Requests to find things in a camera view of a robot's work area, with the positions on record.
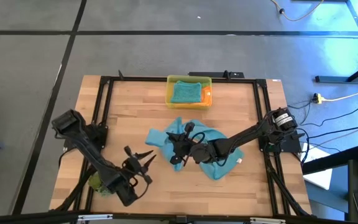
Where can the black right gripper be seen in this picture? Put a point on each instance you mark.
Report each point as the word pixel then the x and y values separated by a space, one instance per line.
pixel 182 149

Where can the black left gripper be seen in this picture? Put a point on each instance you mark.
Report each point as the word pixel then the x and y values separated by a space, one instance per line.
pixel 140 169

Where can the teal microfiber towel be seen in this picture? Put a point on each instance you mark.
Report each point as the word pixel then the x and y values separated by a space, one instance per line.
pixel 185 92

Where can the orange microfiber towel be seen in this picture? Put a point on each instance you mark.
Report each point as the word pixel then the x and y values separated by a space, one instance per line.
pixel 208 96

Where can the light blue microfiber towel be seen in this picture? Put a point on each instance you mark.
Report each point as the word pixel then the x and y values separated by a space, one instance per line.
pixel 222 169

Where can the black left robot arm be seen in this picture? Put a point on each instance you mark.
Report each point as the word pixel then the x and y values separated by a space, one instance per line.
pixel 89 149

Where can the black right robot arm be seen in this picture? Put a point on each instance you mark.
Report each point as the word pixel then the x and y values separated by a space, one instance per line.
pixel 247 137

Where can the yellow translucent plastic bin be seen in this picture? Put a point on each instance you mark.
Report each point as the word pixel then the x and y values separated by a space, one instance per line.
pixel 185 106

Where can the small green moss plant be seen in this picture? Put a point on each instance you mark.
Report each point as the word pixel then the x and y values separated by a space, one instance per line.
pixel 96 183

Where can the black control box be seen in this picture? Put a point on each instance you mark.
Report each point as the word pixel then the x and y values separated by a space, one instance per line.
pixel 210 74

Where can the yellow power plug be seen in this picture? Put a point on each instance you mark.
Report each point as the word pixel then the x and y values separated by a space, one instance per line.
pixel 318 98

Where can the white paper box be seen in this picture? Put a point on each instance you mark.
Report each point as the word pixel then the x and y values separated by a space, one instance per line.
pixel 320 179

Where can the black desk leg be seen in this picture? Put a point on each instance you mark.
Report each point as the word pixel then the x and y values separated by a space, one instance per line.
pixel 331 79

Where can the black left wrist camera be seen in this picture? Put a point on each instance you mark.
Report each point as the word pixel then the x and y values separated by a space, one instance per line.
pixel 131 166

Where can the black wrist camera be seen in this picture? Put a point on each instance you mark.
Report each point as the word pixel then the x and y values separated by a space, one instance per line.
pixel 131 166
pixel 189 144

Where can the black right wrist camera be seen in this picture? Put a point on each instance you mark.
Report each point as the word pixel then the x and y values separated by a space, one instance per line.
pixel 189 144

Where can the black aluminium table frame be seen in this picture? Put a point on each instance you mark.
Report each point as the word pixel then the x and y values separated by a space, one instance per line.
pixel 270 186

